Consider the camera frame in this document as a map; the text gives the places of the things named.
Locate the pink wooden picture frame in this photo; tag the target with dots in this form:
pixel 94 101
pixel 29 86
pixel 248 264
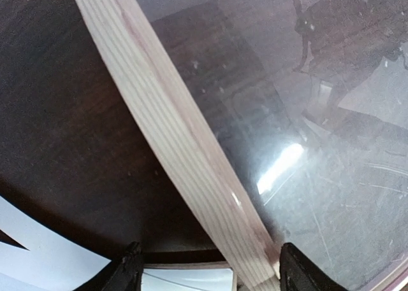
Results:
pixel 179 135

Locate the landscape photo print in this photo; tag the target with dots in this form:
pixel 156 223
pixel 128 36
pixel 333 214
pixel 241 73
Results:
pixel 187 279

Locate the white photo mat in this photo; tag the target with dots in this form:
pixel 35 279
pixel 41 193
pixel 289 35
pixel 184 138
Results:
pixel 46 260

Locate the clear acrylic sheet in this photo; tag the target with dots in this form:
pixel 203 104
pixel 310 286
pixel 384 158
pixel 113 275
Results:
pixel 308 101

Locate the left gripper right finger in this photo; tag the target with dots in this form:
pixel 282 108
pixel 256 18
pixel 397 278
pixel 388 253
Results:
pixel 299 273

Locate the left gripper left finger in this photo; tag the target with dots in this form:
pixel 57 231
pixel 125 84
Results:
pixel 123 273

